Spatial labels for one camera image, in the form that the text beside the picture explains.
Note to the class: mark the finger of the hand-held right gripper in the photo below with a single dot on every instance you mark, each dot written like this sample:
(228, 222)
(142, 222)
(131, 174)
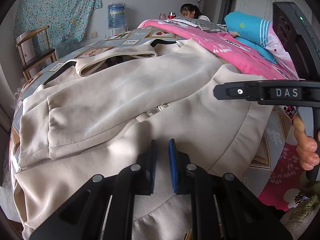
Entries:
(230, 91)

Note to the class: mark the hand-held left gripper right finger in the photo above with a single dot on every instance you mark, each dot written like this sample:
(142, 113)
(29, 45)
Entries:
(173, 165)

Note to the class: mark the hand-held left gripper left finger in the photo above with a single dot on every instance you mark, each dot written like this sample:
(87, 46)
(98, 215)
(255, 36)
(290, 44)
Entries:
(152, 175)

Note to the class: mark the cream zip jacket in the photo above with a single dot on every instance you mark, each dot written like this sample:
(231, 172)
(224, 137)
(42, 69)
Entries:
(112, 92)

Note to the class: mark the person's right hand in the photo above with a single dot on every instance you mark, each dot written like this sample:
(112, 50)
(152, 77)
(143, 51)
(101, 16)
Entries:
(307, 150)

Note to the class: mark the blue striped pillow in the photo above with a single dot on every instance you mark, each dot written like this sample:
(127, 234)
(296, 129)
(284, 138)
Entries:
(250, 27)

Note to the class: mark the pink floral blanket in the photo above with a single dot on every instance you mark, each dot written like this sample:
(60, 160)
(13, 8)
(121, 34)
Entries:
(200, 37)

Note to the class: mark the grey lace cloth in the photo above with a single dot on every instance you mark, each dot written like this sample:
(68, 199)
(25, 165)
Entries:
(200, 24)

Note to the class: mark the red bottle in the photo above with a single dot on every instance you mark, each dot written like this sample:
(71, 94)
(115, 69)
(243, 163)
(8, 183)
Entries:
(171, 16)

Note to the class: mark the patterned bed sheet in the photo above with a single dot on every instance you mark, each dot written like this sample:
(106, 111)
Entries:
(130, 41)

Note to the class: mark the white water dispenser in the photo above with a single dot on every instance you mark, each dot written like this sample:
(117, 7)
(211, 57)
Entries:
(117, 32)

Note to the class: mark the blue water jug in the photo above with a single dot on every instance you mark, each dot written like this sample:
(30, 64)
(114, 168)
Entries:
(116, 16)

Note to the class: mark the wooden chair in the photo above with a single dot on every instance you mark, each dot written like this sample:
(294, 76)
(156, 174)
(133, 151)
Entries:
(40, 57)

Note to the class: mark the teal floral cloth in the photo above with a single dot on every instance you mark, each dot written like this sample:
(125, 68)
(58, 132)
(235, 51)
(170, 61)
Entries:
(55, 10)

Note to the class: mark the white wall socket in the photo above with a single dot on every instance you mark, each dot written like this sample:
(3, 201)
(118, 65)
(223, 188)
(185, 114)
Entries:
(92, 35)

